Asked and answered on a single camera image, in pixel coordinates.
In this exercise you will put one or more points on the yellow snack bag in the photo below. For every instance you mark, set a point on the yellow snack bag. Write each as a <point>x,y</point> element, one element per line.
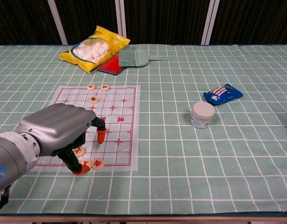
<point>108,38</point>

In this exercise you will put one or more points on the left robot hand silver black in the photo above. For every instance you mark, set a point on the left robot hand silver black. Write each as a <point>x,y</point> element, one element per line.
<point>57,126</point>

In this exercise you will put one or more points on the green hand brush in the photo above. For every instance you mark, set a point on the green hand brush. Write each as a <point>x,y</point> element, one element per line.
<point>134,58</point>

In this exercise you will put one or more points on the white partition frame post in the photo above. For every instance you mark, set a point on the white partition frame post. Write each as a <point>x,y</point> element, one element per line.
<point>120,18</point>
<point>209,21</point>
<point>57,21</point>

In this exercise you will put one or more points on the blue snack packet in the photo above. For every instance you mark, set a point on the blue snack packet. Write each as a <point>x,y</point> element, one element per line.
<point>223,94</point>

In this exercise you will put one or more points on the translucent chess board sheet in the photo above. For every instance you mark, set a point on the translucent chess board sheet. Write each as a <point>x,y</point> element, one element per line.
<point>125,140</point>

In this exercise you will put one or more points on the small white jar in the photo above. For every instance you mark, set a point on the small white jar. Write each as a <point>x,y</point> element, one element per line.
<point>202,115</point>

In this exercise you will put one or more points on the round wooden chess piece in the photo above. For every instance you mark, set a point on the round wooden chess piece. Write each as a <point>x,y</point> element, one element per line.
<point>79,151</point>
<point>86,163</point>
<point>94,100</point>
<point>104,87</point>
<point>98,164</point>
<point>91,87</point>

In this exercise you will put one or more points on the green checked tablecloth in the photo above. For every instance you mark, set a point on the green checked tablecloth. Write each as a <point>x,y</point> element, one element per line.
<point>192,151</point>

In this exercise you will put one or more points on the red ink pad box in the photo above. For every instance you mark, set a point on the red ink pad box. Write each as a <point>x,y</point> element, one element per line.
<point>109,66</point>

